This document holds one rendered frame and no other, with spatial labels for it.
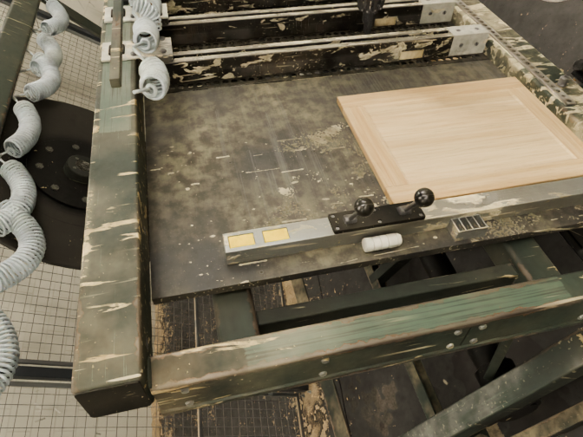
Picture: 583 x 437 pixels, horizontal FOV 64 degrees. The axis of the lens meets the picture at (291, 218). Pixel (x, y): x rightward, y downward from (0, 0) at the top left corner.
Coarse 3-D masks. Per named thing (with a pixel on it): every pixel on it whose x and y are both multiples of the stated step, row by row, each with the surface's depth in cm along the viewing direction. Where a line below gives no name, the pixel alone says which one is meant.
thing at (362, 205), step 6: (360, 198) 85; (366, 198) 84; (354, 204) 85; (360, 204) 84; (366, 204) 84; (372, 204) 84; (354, 210) 85; (360, 210) 84; (366, 210) 84; (372, 210) 84; (348, 216) 95; (354, 216) 91; (360, 216) 85; (366, 216) 85; (348, 222) 94; (354, 222) 95
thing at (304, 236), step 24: (504, 192) 103; (528, 192) 104; (552, 192) 104; (576, 192) 104; (432, 216) 98; (456, 216) 99; (504, 216) 103; (264, 240) 92; (288, 240) 93; (312, 240) 94; (336, 240) 95; (360, 240) 97
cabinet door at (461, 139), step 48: (384, 96) 132; (432, 96) 133; (480, 96) 134; (528, 96) 134; (384, 144) 117; (432, 144) 118; (480, 144) 119; (528, 144) 119; (576, 144) 119; (384, 192) 108; (480, 192) 107
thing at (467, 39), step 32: (128, 0) 121; (416, 32) 148; (448, 32) 150; (480, 32) 148; (192, 64) 134; (224, 64) 136; (256, 64) 138; (288, 64) 141; (320, 64) 143; (352, 64) 146
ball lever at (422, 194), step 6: (420, 192) 86; (426, 192) 86; (432, 192) 86; (414, 198) 87; (420, 198) 86; (426, 198) 86; (432, 198) 86; (414, 204) 91; (420, 204) 87; (426, 204) 86; (402, 210) 96; (408, 210) 95
